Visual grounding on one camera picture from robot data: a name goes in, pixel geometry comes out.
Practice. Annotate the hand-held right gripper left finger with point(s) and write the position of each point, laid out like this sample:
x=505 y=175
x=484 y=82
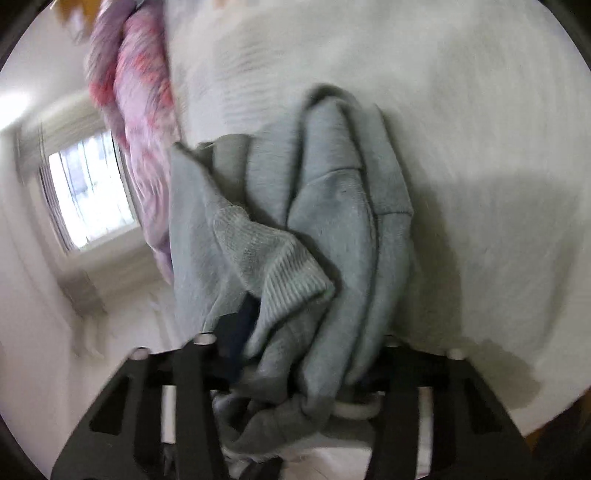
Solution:
x=238 y=337

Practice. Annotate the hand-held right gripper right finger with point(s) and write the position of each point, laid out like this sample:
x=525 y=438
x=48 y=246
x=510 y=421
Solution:
x=397 y=369

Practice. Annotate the grey zip hoodie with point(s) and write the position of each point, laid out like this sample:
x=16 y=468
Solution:
x=323 y=207

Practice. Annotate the window with metal bars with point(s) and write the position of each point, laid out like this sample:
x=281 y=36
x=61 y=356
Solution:
x=87 y=194

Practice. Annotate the purple floral quilt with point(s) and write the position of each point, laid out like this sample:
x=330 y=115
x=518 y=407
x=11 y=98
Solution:
x=138 y=115

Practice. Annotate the pale leaf print bed sheet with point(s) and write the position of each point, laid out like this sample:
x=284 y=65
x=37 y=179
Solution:
x=485 y=115

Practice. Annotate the wooden bed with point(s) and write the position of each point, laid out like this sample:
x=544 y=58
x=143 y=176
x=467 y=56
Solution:
x=76 y=7

